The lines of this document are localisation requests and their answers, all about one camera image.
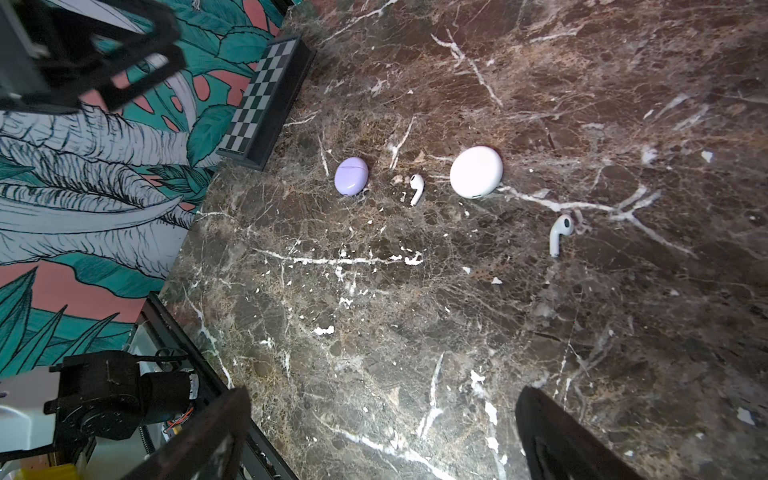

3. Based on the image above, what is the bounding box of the white earbud on table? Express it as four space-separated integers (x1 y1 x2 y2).
409 174 425 207

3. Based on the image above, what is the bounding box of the black white checkerboard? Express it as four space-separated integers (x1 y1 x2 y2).
217 35 316 171

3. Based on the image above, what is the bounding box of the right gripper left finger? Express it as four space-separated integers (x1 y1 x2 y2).
123 388 250 480

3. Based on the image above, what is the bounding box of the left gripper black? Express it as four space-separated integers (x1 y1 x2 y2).
1 1 186 115

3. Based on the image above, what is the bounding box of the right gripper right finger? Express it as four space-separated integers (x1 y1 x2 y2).
515 386 642 480

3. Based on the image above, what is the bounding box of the black mounting rail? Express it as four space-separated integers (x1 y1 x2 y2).
139 294 297 480

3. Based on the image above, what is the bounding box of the purple earbud charging case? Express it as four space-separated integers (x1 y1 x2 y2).
334 157 369 196

